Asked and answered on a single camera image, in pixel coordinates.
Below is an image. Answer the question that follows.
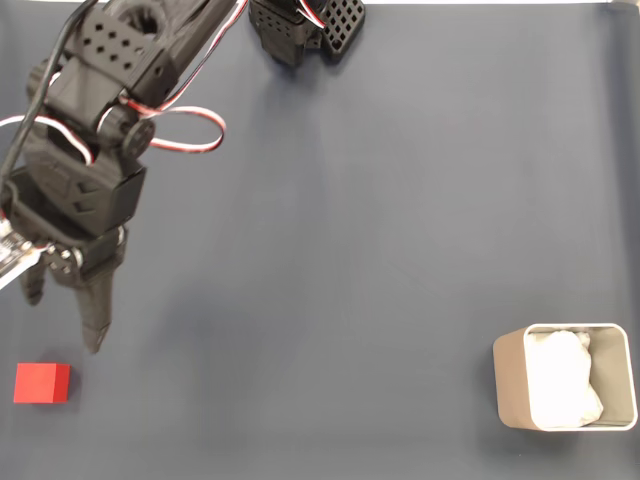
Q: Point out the red white black servo wire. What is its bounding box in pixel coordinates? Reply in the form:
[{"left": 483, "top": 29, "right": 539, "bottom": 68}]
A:
[
  {"left": 0, "top": 113, "right": 97, "bottom": 167},
  {"left": 97, "top": 0, "right": 251, "bottom": 155}
]

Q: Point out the grey table mat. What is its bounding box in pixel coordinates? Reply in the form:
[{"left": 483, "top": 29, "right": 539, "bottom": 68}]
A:
[{"left": 0, "top": 3, "right": 640, "bottom": 480}]

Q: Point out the beige metal box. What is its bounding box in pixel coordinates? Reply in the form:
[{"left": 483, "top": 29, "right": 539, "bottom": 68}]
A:
[{"left": 492, "top": 322, "right": 640, "bottom": 432}]

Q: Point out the black camera cable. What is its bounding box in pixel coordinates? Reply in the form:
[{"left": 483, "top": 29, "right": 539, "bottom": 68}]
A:
[{"left": 0, "top": 0, "right": 99, "bottom": 224}]

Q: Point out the white wrist camera board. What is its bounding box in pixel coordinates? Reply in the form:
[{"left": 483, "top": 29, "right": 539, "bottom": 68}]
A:
[{"left": 0, "top": 217, "right": 45, "bottom": 292}]

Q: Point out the white crumpled paper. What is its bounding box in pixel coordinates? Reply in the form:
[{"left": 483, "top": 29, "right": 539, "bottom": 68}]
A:
[{"left": 524, "top": 327, "right": 606, "bottom": 429}]

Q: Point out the red cube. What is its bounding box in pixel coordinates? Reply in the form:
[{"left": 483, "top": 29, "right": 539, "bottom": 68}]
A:
[{"left": 13, "top": 362, "right": 72, "bottom": 405}]

